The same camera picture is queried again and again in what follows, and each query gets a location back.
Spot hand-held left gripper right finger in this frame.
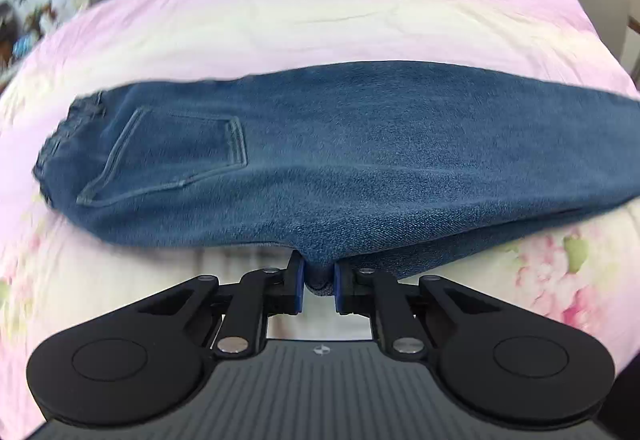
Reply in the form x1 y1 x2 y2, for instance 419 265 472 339
334 262 506 355

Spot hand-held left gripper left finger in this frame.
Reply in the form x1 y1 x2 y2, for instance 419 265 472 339
135 251 305 358

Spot blue denim pants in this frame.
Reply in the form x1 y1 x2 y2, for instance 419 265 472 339
32 61 640 297

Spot pink floral blanket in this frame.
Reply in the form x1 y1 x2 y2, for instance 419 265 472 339
0 0 640 440

